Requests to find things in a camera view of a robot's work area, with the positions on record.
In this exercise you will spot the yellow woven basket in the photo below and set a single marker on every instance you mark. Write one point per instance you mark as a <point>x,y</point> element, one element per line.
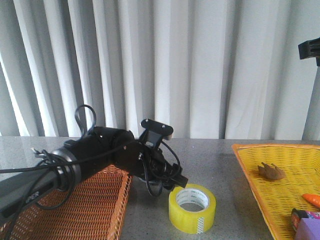
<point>277,198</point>

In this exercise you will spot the white pleated curtain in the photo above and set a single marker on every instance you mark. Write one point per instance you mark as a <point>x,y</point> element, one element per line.
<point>212,69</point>

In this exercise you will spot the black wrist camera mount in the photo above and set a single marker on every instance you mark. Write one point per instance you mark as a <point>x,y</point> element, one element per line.
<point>154,133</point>

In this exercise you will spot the brown wicker basket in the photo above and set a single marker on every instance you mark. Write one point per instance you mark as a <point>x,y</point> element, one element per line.
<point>94,211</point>

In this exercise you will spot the purple block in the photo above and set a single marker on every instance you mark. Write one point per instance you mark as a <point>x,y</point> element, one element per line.
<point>308,229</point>

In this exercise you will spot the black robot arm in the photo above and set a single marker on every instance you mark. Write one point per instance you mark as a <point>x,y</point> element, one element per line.
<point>78,160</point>

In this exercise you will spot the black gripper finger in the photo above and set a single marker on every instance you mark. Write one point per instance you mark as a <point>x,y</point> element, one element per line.
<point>178,180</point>

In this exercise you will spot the brown toy animal figure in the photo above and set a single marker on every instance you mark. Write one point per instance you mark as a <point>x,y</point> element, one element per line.
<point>271,172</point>

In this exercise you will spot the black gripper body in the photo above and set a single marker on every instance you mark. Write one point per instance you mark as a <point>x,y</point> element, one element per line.
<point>309,49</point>
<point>143,161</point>

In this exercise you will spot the orange toy carrot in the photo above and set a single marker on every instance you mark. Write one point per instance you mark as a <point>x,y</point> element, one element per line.
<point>312,198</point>

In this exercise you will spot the yellow packing tape roll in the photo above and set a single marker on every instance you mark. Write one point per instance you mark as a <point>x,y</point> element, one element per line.
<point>192,209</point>

